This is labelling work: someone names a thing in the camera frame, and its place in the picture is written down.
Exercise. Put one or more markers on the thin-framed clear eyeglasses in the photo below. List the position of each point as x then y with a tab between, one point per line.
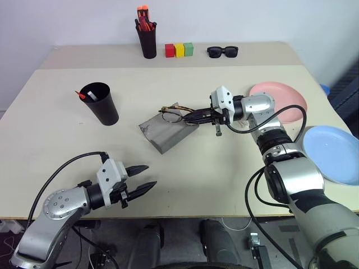
164	109

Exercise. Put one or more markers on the blue round container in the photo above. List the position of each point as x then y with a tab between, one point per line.
326	89

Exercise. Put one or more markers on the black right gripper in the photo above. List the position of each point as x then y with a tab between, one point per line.
220	117

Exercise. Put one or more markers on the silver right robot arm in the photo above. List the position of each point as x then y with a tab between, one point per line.
258	105

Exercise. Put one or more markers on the dark rounded shape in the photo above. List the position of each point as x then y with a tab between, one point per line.
217	243
147	246

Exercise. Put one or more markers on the red marker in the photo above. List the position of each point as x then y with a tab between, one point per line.
145	26

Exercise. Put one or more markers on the red wooden block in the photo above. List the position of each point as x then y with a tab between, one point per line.
169	51

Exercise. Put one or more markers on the pink plate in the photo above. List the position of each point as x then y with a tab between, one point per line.
289	98

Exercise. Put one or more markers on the black bracket with metal clasp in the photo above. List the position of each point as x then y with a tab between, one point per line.
259	253

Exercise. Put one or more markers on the orange-capped black marker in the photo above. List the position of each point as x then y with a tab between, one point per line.
145	12
140	12

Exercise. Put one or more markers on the blue plate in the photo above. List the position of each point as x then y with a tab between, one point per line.
333	154

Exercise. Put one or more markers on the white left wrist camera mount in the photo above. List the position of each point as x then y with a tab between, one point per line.
108	173

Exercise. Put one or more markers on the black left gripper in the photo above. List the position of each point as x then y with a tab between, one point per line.
122	193

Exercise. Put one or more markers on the tall black pen holder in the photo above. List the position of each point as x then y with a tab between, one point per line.
147	45

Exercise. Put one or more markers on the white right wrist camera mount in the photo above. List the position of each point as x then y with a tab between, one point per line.
223	96

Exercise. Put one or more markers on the white marker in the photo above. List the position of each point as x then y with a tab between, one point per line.
92	95

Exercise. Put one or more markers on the green wooden block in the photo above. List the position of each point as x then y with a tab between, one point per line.
188	50

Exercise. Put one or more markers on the red-tipped marker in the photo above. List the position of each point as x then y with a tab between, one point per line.
81	95

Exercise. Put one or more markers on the yellow wooden block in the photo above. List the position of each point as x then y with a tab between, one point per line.
179	51

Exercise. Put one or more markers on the black sunglasses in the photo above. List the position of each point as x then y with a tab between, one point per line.
215	52

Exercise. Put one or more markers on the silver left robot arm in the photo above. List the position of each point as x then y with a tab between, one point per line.
61	207

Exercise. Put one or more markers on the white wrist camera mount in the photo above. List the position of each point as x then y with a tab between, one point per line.
108	173
223	96

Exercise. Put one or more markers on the dark furniture piece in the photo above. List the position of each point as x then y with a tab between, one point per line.
345	89

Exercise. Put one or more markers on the grey glasses case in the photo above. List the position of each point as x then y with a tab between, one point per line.
165	134

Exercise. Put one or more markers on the wide black cup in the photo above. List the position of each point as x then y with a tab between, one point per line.
103	109

